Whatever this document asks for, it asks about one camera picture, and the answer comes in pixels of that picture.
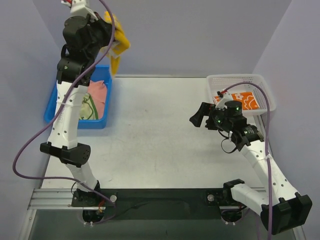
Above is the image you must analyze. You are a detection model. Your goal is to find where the yellow patterned towel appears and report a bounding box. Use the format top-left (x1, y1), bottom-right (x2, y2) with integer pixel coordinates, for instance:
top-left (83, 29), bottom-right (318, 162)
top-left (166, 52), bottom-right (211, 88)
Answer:
top-left (105, 14), bottom-right (131, 76)

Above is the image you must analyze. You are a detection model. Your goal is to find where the orange lion print towel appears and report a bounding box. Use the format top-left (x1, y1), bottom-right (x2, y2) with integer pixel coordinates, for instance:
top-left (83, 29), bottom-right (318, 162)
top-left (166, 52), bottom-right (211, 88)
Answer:
top-left (212, 92), bottom-right (260, 111)

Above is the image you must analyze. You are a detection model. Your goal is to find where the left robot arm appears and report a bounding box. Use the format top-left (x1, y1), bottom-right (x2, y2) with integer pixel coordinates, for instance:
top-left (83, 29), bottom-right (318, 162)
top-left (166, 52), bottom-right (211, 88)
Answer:
top-left (40, 12), bottom-right (112, 198)

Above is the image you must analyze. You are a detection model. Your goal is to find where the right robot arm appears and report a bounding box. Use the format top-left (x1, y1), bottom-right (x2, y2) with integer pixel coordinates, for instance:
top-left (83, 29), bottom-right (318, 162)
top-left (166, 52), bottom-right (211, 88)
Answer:
top-left (189, 100), bottom-right (313, 235)

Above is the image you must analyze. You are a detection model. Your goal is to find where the white perforated plastic basket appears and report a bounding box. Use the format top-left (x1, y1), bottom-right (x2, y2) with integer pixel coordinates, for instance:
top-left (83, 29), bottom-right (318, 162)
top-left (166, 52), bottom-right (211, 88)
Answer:
top-left (206, 74), bottom-right (276, 117)

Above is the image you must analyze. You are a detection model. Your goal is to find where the blue plastic bin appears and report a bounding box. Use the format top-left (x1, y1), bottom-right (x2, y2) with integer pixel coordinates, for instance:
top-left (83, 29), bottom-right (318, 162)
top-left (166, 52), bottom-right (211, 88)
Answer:
top-left (43, 64), bottom-right (113, 130)

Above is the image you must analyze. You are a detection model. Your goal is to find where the pink towel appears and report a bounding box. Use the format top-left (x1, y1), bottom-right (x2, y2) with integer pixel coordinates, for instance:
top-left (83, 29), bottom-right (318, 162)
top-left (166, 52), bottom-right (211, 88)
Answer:
top-left (88, 80), bottom-right (108, 120)

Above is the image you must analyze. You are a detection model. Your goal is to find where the cream green patterned towel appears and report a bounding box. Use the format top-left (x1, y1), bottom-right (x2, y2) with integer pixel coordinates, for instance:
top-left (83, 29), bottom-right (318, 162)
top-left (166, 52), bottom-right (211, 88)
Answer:
top-left (79, 93), bottom-right (99, 120)

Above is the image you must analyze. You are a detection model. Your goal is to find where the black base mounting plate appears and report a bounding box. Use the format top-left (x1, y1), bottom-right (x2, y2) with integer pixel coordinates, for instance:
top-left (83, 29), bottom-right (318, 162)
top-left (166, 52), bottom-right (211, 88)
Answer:
top-left (71, 188), bottom-right (247, 223)

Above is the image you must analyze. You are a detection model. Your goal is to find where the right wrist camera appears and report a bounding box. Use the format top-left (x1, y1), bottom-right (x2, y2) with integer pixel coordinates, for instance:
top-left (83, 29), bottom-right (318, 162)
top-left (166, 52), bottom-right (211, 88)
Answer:
top-left (215, 90), bottom-right (234, 109)

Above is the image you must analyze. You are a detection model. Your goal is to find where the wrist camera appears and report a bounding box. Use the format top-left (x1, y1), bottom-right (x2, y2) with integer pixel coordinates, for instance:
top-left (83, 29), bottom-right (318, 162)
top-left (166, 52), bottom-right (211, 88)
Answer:
top-left (60, 0), bottom-right (95, 17)
top-left (215, 90), bottom-right (234, 109)

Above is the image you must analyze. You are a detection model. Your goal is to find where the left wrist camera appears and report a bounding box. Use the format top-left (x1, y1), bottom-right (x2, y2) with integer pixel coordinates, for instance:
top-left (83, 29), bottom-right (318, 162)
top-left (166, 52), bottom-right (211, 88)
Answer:
top-left (60, 0), bottom-right (95, 17)

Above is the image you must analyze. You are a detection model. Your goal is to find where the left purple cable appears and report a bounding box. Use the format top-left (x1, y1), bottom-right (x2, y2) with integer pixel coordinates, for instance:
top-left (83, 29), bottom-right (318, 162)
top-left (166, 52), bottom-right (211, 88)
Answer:
top-left (12, 0), bottom-right (118, 223)

